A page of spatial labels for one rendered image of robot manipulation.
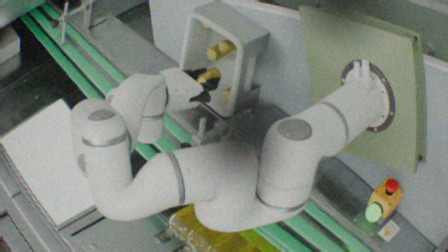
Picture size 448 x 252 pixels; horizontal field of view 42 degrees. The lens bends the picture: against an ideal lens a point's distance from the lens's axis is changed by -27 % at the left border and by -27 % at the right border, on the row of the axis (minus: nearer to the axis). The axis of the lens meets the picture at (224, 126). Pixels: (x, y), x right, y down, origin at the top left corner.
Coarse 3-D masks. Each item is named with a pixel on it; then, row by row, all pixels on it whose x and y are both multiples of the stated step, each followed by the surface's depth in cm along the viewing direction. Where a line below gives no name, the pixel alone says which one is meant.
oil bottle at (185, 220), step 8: (184, 208) 165; (192, 208) 165; (176, 216) 163; (184, 216) 163; (192, 216) 163; (168, 224) 163; (176, 224) 161; (184, 224) 161; (192, 224) 162; (200, 224) 163; (176, 232) 161; (184, 232) 161
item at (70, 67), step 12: (36, 24) 220; (36, 36) 215; (48, 36) 215; (48, 48) 210; (60, 48) 211; (60, 60) 206; (72, 72) 202; (84, 84) 199; (96, 96) 196; (144, 144) 186; (144, 156) 183
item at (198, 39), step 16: (192, 16) 166; (192, 32) 171; (208, 32) 175; (224, 32) 161; (192, 48) 176; (208, 48) 179; (240, 48) 160; (192, 64) 180; (208, 64) 182; (224, 64) 178; (240, 64) 163; (224, 80) 180; (224, 112) 174
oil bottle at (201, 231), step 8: (192, 232) 160; (200, 232) 160; (208, 232) 161; (216, 232) 161; (224, 232) 161; (192, 240) 159; (200, 240) 159; (208, 240) 159; (216, 240) 160; (200, 248) 158
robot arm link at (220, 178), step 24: (216, 144) 117; (240, 144) 117; (192, 168) 112; (216, 168) 113; (240, 168) 115; (192, 192) 113; (216, 192) 114; (240, 192) 116; (216, 216) 118; (240, 216) 119; (264, 216) 123; (288, 216) 124
